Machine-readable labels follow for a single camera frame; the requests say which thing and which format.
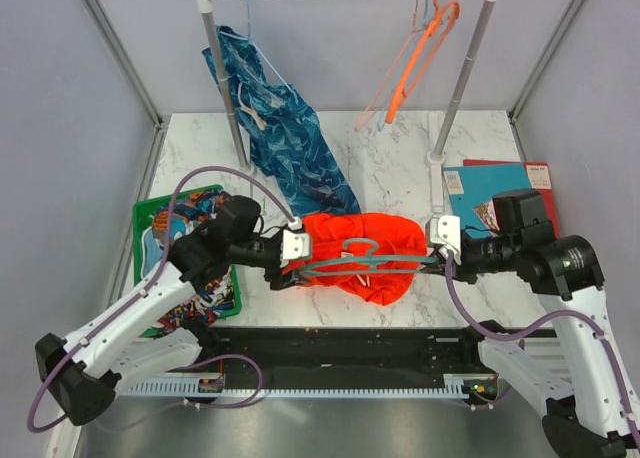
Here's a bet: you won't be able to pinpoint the teal plastic hanger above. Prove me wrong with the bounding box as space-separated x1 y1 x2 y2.
297 238 439 277

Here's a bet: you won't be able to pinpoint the orange shorts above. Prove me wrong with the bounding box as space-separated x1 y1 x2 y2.
286 213 429 306

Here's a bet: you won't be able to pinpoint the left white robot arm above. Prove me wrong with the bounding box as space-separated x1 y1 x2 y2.
35 196 312 426

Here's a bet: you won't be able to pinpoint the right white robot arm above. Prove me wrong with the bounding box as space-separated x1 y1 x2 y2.
426 189 639 457

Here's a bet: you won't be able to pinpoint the colourful comic print shorts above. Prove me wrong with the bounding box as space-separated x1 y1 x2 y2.
140 189 237 332

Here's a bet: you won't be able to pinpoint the blue patterned shorts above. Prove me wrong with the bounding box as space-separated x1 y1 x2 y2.
217 26 361 217

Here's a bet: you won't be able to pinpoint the orange plastic hanger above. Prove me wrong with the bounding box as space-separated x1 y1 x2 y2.
385 0 460 124

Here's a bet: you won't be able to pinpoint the teal folder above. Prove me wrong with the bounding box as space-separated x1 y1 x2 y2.
443 163 531 237

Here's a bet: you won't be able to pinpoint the red book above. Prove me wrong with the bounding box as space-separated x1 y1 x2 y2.
463 158 561 238

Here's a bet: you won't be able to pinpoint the green plastic basket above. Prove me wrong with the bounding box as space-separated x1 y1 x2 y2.
132 183 244 337

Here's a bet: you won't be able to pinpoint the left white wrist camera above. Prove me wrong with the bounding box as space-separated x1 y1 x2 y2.
280 217 313 267

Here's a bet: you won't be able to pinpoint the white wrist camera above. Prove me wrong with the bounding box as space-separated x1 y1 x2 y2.
280 217 313 267
426 215 461 259

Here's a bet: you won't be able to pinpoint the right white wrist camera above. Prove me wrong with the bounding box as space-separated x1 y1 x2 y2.
426 215 461 259

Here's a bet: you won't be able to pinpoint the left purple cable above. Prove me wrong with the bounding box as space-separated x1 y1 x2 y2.
26 165 303 433

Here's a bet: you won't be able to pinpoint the purple cable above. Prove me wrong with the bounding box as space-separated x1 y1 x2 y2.
26 165 303 433
443 251 640 449

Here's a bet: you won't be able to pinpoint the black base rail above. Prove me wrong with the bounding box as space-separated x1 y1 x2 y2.
188 325 492 389

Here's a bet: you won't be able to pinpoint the white cable duct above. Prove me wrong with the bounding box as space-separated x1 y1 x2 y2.
123 373 500 400

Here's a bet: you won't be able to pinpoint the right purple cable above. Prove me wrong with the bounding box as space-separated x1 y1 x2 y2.
443 251 640 449

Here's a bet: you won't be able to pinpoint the pink wire hanger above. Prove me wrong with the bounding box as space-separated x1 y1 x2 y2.
353 0 441 132

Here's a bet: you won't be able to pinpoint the light blue wire hanger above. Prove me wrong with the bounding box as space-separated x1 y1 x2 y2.
244 0 296 93

